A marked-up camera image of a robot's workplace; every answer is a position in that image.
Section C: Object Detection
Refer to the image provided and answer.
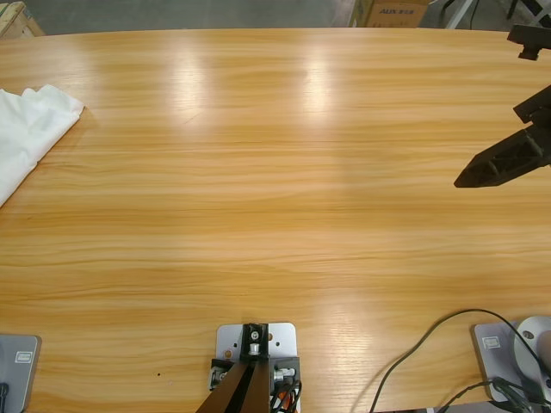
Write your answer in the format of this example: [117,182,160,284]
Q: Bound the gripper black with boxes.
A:
[453,84,551,189]

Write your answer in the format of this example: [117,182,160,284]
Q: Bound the AUX cardboard box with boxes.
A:
[365,0,431,29]

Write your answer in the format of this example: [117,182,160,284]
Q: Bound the white t-shirt with black logo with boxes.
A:
[0,83,86,207]

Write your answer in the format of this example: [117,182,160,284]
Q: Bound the orange and black wire bundle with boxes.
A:
[269,380,307,413]

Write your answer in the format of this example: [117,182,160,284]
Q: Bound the arm grey base plate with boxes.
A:
[468,315,551,404]
[0,334,43,413]

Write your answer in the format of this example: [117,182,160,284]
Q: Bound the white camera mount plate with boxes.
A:
[214,322,300,391]

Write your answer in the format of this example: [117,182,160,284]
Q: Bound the grey metal frame leg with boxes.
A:
[445,0,481,30]

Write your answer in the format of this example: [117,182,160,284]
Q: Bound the wooden crate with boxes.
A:
[0,0,44,40]

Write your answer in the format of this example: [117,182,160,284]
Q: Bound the black cable with plug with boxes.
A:
[424,373,551,413]

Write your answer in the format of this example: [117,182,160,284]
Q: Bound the black corner bracket with bolt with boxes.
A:
[270,356,302,388]
[209,356,236,391]

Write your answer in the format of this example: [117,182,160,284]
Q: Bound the patterned cardboard box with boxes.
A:
[347,0,375,28]

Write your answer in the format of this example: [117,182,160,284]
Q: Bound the wrist black camera bracket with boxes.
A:
[506,24,551,61]

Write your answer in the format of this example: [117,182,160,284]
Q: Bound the black metal frame leg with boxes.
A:
[505,0,551,28]

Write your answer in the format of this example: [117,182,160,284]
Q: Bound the dark camera post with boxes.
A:
[195,322,276,413]

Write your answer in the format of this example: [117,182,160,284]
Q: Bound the long looping black cable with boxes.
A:
[373,307,551,413]

